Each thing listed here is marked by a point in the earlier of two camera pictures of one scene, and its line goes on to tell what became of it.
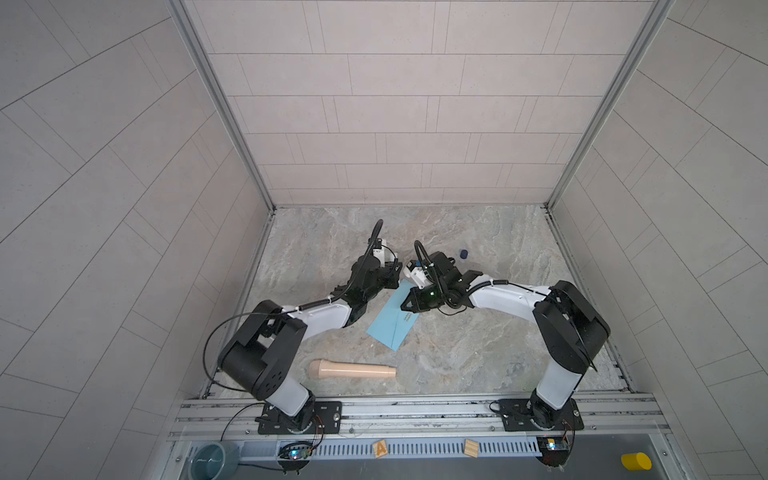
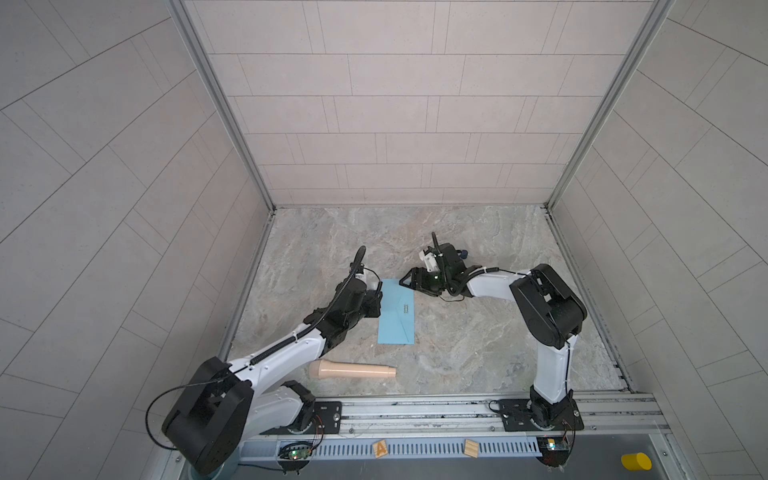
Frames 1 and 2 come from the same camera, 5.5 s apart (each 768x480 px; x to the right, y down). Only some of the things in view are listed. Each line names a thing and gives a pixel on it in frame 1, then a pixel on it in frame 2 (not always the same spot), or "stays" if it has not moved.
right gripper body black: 429,297 → 432,282
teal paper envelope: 393,323 stays
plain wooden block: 471,448 stays
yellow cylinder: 636,461 stays
